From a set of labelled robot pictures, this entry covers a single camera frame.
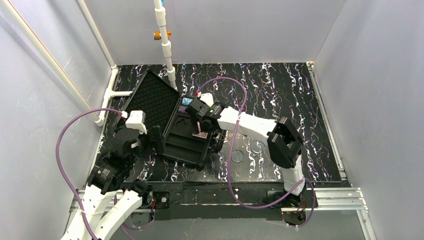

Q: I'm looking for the orange pipe clamp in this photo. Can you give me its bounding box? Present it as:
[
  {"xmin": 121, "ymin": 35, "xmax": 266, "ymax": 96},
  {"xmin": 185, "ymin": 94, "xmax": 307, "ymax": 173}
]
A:
[{"xmin": 153, "ymin": 30, "xmax": 172, "ymax": 41}]

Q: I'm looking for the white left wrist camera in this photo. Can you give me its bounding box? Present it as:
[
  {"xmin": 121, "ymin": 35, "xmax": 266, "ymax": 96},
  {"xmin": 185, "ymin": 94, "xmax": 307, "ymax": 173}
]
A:
[{"xmin": 125, "ymin": 110, "xmax": 147, "ymax": 135}]

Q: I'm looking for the clear acrylic dealer button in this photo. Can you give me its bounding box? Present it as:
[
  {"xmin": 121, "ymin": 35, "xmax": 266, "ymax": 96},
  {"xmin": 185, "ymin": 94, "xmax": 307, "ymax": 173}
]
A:
[{"xmin": 250, "ymin": 140, "xmax": 266, "ymax": 154}]

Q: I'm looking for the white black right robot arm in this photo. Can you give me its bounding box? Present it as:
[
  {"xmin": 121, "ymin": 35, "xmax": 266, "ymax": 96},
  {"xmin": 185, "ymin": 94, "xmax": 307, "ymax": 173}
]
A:
[{"xmin": 185, "ymin": 98, "xmax": 306, "ymax": 206}]

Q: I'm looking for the red playing card box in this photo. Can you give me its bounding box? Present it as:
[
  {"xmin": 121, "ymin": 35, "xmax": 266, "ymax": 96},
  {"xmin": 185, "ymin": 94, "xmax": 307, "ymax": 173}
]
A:
[{"xmin": 192, "ymin": 121, "xmax": 208, "ymax": 139}]

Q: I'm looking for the white pvc pipe pole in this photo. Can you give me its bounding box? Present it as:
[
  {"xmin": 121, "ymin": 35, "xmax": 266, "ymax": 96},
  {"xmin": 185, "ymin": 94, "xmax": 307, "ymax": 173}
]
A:
[{"xmin": 153, "ymin": 0, "xmax": 177, "ymax": 90}]

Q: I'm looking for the clear acrylic blind button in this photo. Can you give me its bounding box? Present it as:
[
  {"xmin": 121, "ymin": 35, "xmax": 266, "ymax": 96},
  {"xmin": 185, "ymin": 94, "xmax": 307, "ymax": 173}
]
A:
[{"xmin": 230, "ymin": 149, "xmax": 244, "ymax": 163}]

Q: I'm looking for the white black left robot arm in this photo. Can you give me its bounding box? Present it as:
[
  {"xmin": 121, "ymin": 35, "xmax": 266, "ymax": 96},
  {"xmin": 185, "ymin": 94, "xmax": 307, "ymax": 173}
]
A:
[{"xmin": 62, "ymin": 127, "xmax": 154, "ymax": 240}]

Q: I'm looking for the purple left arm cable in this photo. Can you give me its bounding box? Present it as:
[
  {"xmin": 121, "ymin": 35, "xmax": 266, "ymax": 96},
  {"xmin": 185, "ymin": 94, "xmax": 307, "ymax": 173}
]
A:
[{"xmin": 55, "ymin": 108, "xmax": 147, "ymax": 240}]

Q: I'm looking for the white pipe frame left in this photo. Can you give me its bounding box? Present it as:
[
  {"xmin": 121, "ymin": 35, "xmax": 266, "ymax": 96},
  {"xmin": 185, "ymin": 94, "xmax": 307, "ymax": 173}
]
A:
[{"xmin": 0, "ymin": 0, "xmax": 119, "ymax": 111}]

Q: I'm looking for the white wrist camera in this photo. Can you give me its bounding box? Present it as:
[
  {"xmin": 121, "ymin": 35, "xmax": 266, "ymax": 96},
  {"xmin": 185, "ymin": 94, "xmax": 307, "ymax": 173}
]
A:
[
  {"xmin": 199, "ymin": 93, "xmax": 214, "ymax": 107},
  {"xmin": 125, "ymin": 110, "xmax": 147, "ymax": 135}
]

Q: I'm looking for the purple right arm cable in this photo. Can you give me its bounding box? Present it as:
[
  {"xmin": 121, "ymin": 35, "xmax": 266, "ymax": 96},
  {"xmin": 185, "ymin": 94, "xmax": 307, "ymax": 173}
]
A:
[{"xmin": 196, "ymin": 77, "xmax": 316, "ymax": 229}]

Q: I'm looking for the aluminium rail frame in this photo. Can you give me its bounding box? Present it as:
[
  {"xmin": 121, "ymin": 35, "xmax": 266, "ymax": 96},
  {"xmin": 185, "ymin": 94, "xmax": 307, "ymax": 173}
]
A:
[{"xmin": 71, "ymin": 61, "xmax": 377, "ymax": 240}]

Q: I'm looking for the black poker set case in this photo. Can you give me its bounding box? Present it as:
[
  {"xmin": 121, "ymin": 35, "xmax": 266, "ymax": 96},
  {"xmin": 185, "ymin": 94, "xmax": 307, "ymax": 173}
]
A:
[{"xmin": 123, "ymin": 70, "xmax": 227, "ymax": 171}]

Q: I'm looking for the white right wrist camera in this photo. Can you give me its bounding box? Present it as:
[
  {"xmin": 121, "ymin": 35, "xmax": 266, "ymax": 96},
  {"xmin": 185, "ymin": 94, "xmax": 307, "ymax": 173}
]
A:
[{"xmin": 199, "ymin": 93, "xmax": 214, "ymax": 107}]

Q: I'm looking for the blue poker chip stack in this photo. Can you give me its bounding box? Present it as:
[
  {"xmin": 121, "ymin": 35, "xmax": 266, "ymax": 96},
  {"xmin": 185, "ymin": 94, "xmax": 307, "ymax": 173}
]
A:
[{"xmin": 181, "ymin": 97, "xmax": 194, "ymax": 106}]

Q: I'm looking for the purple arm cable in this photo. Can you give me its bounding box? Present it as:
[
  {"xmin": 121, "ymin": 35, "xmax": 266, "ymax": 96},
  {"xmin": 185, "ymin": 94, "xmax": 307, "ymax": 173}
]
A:
[
  {"xmin": 55, "ymin": 108, "xmax": 147, "ymax": 240},
  {"xmin": 196, "ymin": 77, "xmax": 316, "ymax": 229}
]

